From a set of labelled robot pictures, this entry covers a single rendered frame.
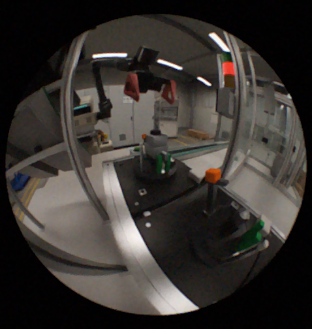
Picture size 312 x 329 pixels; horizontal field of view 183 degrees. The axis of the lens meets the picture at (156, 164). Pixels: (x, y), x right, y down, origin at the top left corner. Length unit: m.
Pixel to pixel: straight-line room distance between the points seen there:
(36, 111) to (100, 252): 0.32
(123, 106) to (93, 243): 3.25
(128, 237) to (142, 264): 0.06
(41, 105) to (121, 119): 3.13
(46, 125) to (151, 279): 0.28
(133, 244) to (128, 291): 0.16
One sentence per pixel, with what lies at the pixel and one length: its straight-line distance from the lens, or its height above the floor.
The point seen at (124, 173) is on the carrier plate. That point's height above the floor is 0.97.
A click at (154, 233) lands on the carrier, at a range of 0.18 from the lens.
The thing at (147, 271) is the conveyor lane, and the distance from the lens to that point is 0.18.
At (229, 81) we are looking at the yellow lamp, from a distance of 0.34.
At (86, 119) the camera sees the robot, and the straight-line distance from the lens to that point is 0.95.
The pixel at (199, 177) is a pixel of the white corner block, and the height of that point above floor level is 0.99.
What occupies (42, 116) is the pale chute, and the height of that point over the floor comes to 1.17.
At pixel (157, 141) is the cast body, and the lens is 0.24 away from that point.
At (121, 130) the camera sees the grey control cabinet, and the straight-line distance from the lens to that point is 3.28.
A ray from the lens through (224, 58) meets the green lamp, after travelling 0.39.
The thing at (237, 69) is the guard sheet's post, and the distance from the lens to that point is 0.38.
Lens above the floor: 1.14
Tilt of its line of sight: 30 degrees down
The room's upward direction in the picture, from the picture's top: 2 degrees clockwise
